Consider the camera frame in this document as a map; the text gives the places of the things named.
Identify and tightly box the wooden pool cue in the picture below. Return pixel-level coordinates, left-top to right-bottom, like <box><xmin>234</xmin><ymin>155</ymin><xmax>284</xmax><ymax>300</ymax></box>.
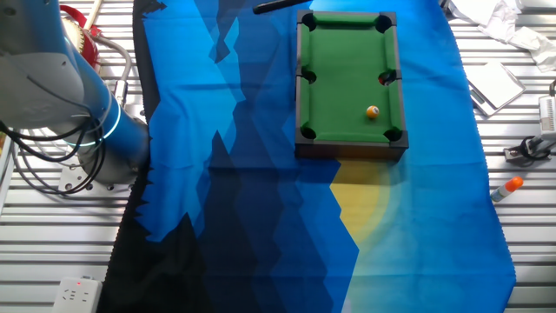
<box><xmin>252</xmin><ymin>0</ymin><xmax>312</xmax><ymax>16</ymax></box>

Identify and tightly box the mini green pool table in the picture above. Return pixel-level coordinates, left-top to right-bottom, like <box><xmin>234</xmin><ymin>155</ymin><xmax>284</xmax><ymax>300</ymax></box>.
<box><xmin>294</xmin><ymin>9</ymin><xmax>410</xmax><ymax>163</ymax></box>

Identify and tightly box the blue mountain print cloth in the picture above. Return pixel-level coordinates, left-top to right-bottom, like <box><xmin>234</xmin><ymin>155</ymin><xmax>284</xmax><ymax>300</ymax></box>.
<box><xmin>97</xmin><ymin>0</ymin><xmax>518</xmax><ymax>313</ymax></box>

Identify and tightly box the white digital scale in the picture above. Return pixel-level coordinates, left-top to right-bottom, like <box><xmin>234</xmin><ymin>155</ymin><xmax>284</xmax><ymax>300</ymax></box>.
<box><xmin>465</xmin><ymin>60</ymin><xmax>527</xmax><ymax>117</ymax></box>

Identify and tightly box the wooden drumstick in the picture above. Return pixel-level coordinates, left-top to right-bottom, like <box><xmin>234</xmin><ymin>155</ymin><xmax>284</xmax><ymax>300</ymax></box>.
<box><xmin>84</xmin><ymin>0</ymin><xmax>104</xmax><ymax>30</ymax></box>

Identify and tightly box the white power strip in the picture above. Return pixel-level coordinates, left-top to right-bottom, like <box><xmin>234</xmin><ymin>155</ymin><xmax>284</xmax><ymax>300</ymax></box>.
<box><xmin>51</xmin><ymin>276</ymin><xmax>104</xmax><ymax>313</ymax></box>

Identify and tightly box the crumpled white paper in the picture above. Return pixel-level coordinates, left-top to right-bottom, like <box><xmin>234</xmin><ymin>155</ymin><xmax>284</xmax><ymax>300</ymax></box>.
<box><xmin>447</xmin><ymin>0</ymin><xmax>556</xmax><ymax>73</ymax></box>

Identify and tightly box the grey hose with connector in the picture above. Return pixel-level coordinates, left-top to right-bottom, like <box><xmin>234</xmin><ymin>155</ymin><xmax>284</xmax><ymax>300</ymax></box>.
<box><xmin>93</xmin><ymin>32</ymin><xmax>134</xmax><ymax>110</ymax></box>

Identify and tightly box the black base cable bundle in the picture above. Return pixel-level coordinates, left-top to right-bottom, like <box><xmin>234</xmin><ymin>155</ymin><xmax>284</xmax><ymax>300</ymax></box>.
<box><xmin>0</xmin><ymin>119</ymin><xmax>108</xmax><ymax>196</ymax></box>

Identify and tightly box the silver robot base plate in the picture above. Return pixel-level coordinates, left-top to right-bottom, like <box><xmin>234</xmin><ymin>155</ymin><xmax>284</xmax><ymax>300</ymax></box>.
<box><xmin>57</xmin><ymin>145</ymin><xmax>136</xmax><ymax>196</ymax></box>

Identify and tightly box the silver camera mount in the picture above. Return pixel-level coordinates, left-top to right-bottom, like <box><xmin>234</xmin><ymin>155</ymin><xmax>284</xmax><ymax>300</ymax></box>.
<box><xmin>503</xmin><ymin>131</ymin><xmax>556</xmax><ymax>166</ymax></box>

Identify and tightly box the silver ribbed camera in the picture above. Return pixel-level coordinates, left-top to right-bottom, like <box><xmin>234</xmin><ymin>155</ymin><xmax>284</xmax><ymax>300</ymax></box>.
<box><xmin>538</xmin><ymin>95</ymin><xmax>556</xmax><ymax>141</ymax></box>

